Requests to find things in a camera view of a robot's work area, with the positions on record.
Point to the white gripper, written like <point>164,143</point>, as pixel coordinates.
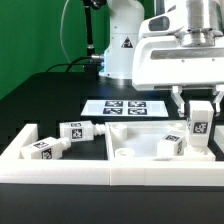
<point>171,55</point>

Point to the white square tabletop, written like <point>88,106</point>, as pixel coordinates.
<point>137,140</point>

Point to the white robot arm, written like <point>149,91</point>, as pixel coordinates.
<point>126,17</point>

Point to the white sheet with tags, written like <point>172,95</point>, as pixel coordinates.
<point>124,108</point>

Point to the white U-shaped fence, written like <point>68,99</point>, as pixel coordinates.
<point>15,169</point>

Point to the black camera pole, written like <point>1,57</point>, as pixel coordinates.
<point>88,6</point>

